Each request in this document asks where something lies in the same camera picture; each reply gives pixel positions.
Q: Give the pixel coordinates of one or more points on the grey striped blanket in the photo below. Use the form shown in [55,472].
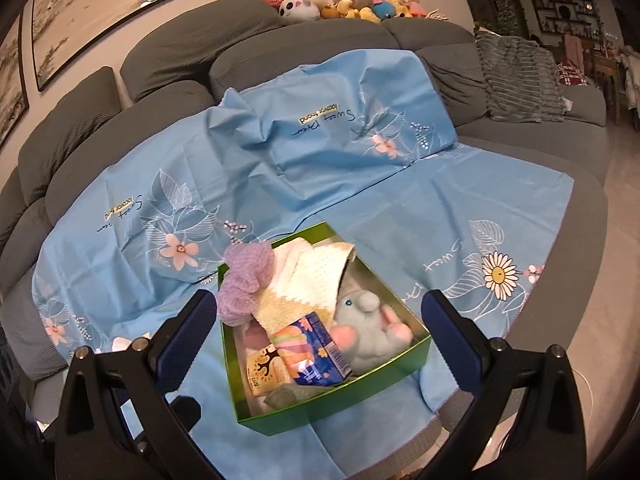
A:
[520,75]

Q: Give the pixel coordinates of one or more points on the cream fluffy towel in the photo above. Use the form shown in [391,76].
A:
[310,280]

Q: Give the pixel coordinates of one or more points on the grey elephant plush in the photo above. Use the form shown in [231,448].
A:
[370,340]

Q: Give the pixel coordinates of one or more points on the blue floral bed sheet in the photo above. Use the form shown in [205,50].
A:
[300,170]

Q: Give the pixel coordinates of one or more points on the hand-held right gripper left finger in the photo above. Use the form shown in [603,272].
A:
[187,325]

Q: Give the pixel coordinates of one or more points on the cream tissue pack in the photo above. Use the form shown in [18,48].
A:
[265,370]

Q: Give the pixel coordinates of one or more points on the yellow sponge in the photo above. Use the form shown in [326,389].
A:
[285,394]

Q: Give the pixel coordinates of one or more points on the blue and orange tissue packet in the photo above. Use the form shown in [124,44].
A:
[315,360]

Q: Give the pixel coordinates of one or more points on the green box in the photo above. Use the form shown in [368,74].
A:
[350,400]

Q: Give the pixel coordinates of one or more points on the pink cloth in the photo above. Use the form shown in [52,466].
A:
[252,337]

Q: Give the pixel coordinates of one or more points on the pink garment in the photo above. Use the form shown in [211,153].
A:
[573,50]

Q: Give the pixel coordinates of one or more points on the dark wall shelf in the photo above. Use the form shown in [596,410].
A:
[560,7]

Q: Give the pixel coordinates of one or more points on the row of colourful plush toys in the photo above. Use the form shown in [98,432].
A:
[350,5]

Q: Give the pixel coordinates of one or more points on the red plaid cloth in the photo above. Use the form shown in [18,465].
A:
[575,74]

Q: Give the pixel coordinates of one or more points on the purple knit cloth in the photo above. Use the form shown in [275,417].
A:
[245,280]

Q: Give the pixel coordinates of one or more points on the grey sofa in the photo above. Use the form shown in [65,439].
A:
[165,65]

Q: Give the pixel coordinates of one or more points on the framed landscape painting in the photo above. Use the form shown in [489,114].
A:
[100,25]
[10,80]

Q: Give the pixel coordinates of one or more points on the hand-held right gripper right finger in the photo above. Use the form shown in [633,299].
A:
[447,335]

